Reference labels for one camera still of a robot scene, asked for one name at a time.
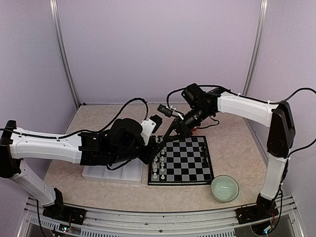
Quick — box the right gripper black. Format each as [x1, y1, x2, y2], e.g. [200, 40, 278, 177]
[164, 105, 214, 141]

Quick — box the black white chessboard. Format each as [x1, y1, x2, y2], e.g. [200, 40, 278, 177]
[148, 136, 214, 186]

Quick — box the white plastic compartment tray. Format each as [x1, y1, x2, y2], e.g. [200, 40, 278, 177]
[82, 163, 143, 185]

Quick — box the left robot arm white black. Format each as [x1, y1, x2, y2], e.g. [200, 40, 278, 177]
[0, 115, 162, 220]

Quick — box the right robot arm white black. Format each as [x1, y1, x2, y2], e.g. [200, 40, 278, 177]
[162, 83, 315, 219]

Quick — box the green glass bowl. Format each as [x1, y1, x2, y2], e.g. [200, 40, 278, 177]
[210, 175, 239, 203]

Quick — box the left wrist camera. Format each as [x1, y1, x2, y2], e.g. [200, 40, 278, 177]
[141, 115, 162, 146]

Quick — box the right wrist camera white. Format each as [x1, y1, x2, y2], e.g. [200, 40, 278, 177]
[157, 104, 184, 120]

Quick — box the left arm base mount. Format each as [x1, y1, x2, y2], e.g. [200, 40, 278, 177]
[43, 204, 86, 225]

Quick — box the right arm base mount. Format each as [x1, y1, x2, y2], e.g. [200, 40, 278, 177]
[235, 201, 279, 225]

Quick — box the right aluminium frame post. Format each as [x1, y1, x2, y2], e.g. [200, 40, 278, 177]
[241, 0, 269, 96]

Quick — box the aluminium frame post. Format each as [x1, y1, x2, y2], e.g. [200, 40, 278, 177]
[49, 0, 80, 110]
[241, 0, 269, 96]

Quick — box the front aluminium rail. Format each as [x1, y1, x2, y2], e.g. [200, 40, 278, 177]
[17, 196, 307, 237]

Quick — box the left aluminium frame post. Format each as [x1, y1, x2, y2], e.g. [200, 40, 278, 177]
[49, 0, 80, 110]

